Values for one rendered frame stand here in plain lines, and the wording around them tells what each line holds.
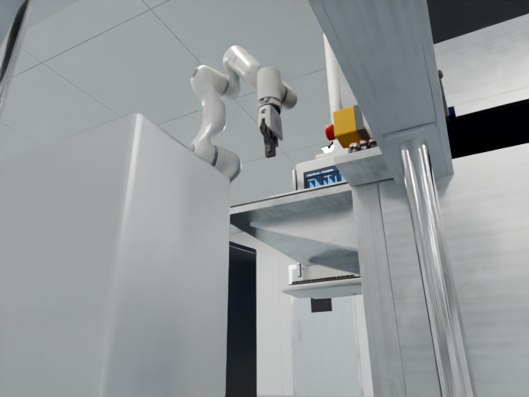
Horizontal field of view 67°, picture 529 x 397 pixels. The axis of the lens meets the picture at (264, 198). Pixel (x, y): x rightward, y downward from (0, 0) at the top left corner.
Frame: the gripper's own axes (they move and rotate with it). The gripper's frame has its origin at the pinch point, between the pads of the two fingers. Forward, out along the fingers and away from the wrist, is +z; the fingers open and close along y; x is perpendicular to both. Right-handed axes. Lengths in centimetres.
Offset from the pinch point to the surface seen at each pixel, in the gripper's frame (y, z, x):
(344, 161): -26.0, 24.3, -30.2
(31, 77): 65, -185, 273
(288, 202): -11.0, 24.2, -10.4
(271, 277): 544, -89, 264
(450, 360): -34, 65, -45
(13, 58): -87, 39, -15
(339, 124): -21.6, 11.7, -28.9
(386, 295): -12, 51, -33
